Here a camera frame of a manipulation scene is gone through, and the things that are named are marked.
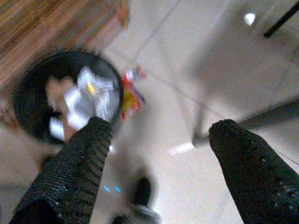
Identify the brown wooden cabinet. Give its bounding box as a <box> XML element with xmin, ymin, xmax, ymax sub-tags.
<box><xmin>0</xmin><ymin>0</ymin><xmax>130</xmax><ymax>87</ymax></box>

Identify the tan paper trash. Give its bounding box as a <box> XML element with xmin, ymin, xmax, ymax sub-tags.
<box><xmin>45</xmin><ymin>77</ymin><xmax>78</xmax><ymax>140</ymax></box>

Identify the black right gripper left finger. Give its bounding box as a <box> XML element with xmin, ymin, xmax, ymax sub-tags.
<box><xmin>9</xmin><ymin>116</ymin><xmax>113</xmax><ymax>224</ymax></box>

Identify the thin black rod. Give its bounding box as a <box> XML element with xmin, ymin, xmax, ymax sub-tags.
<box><xmin>263</xmin><ymin>1</ymin><xmax>299</xmax><ymax>39</ymax></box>

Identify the white crumpled paper trash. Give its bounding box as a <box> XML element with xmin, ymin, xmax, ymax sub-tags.
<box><xmin>64</xmin><ymin>66</ymin><xmax>115</xmax><ymax>130</ymax></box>

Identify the grey metal bar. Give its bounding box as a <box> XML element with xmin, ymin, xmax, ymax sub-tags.
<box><xmin>192</xmin><ymin>99</ymin><xmax>299</xmax><ymax>149</ymax></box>

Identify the dark robot right foot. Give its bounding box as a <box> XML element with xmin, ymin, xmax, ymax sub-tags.
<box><xmin>112</xmin><ymin>177</ymin><xmax>162</xmax><ymax>224</ymax></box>

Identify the black round rubbish bin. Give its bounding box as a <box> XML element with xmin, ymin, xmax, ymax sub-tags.
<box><xmin>13</xmin><ymin>50</ymin><xmax>124</xmax><ymax>145</ymax></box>

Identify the red yellow snack wrapper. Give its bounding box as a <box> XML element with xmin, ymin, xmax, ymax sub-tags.
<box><xmin>120</xmin><ymin>66</ymin><xmax>148</xmax><ymax>121</ymax></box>

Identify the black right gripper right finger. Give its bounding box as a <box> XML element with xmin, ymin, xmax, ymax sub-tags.
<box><xmin>208</xmin><ymin>119</ymin><xmax>299</xmax><ymax>224</ymax></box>

